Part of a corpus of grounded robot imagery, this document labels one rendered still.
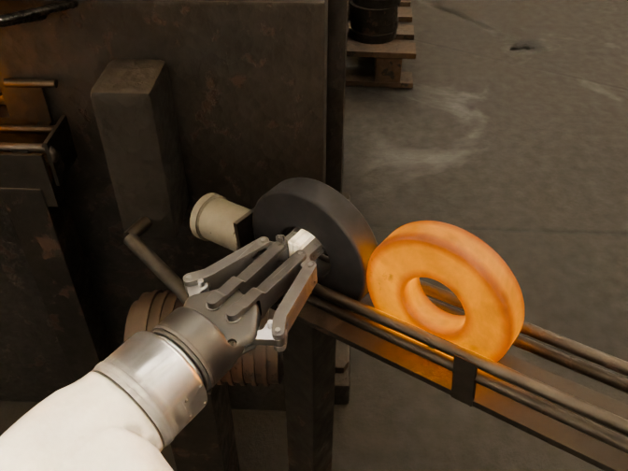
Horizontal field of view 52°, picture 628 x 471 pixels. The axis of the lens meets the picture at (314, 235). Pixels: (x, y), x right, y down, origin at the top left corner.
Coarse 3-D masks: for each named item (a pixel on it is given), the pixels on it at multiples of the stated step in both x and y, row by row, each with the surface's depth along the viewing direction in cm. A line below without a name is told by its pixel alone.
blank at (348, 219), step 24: (288, 192) 65; (312, 192) 64; (336, 192) 64; (264, 216) 69; (288, 216) 67; (312, 216) 64; (336, 216) 62; (360, 216) 64; (336, 240) 64; (360, 240) 63; (336, 264) 66; (360, 264) 64; (336, 288) 68; (360, 288) 66
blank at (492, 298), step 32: (416, 224) 59; (448, 224) 58; (384, 256) 61; (416, 256) 58; (448, 256) 56; (480, 256) 55; (384, 288) 63; (416, 288) 64; (480, 288) 55; (512, 288) 56; (416, 320) 63; (448, 320) 63; (480, 320) 57; (512, 320) 55; (480, 352) 59
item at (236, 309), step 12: (300, 252) 64; (288, 264) 64; (276, 276) 62; (288, 276) 63; (252, 288) 61; (264, 288) 61; (276, 288) 62; (288, 288) 64; (240, 300) 60; (252, 300) 60; (264, 300) 61; (276, 300) 63; (228, 312) 58; (240, 312) 59; (264, 312) 62
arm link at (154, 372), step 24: (144, 336) 54; (120, 360) 52; (144, 360) 52; (168, 360) 52; (120, 384) 50; (144, 384) 51; (168, 384) 52; (192, 384) 53; (144, 408) 50; (168, 408) 51; (192, 408) 54; (168, 432) 52
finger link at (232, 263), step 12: (264, 240) 66; (240, 252) 65; (252, 252) 65; (216, 264) 64; (228, 264) 64; (240, 264) 65; (192, 276) 63; (204, 276) 63; (216, 276) 64; (228, 276) 65; (216, 288) 64
